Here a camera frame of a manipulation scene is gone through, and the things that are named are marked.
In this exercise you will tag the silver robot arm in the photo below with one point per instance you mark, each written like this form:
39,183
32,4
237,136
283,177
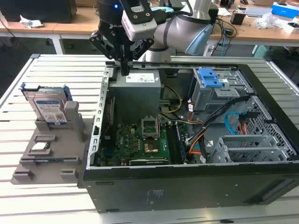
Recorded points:
177,25

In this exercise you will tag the blue white box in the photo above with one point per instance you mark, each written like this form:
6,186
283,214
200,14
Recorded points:
285,10

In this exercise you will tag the black PC case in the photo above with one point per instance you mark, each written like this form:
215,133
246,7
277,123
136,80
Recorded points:
187,186

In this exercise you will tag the silver CPU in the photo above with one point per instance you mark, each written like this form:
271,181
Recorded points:
39,146

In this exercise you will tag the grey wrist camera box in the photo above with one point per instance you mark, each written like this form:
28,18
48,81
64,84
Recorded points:
140,25

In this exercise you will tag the green motherboard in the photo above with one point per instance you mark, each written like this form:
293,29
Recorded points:
127,140

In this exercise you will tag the blue plastic latch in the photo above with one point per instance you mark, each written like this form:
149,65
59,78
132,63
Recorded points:
209,78

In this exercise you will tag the grey metal disk bay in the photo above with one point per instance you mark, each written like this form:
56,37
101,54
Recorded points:
245,149

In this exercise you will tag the large black box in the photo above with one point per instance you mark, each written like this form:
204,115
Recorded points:
35,10

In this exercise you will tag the crumpled white paper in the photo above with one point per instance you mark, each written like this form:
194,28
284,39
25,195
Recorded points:
30,22

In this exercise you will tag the thin locking lever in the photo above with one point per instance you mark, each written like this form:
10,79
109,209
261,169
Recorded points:
159,128

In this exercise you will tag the long wooden desk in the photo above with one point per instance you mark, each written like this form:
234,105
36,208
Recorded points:
77,25

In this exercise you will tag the grey power supply unit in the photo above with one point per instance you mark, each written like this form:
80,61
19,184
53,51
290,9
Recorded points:
135,95

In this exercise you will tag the CPU socket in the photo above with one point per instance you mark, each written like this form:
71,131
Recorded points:
150,147

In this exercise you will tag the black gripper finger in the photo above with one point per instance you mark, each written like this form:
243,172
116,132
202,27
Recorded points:
143,47
102,44

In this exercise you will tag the grey parts rack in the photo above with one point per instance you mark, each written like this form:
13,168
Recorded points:
63,149

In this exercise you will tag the small black box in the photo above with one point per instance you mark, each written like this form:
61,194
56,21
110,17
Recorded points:
238,18

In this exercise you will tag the black RAM slot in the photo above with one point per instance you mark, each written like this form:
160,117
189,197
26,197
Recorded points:
170,142
178,144

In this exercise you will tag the hard disk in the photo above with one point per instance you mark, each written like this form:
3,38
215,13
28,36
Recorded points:
50,107

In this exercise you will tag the pale teal chair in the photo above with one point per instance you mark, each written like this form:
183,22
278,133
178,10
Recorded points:
261,51

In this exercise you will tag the black computer tower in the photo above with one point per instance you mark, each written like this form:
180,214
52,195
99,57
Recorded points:
213,14

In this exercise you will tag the black graphics card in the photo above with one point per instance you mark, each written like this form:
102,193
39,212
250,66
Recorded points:
147,161

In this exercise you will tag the grey metal drive cage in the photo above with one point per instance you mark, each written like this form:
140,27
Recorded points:
210,98

